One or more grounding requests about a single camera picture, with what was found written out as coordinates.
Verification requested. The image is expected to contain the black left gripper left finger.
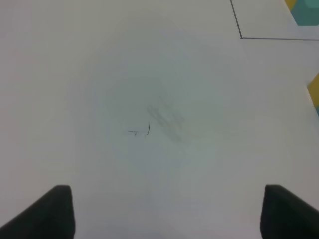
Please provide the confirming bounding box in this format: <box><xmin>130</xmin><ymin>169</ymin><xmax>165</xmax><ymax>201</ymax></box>
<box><xmin>0</xmin><ymin>185</ymin><xmax>76</xmax><ymax>239</ymax></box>

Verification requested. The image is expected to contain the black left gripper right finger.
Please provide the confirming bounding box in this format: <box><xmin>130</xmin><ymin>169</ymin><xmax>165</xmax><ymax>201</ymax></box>
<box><xmin>260</xmin><ymin>185</ymin><xmax>319</xmax><ymax>239</ymax></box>

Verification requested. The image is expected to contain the yellow template block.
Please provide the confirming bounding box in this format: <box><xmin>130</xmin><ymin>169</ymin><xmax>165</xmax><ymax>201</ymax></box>
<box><xmin>285</xmin><ymin>0</ymin><xmax>297</xmax><ymax>11</ymax></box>

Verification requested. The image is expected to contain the green template block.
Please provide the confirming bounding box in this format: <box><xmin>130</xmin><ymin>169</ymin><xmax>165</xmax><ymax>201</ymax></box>
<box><xmin>291</xmin><ymin>0</ymin><xmax>319</xmax><ymax>26</ymax></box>

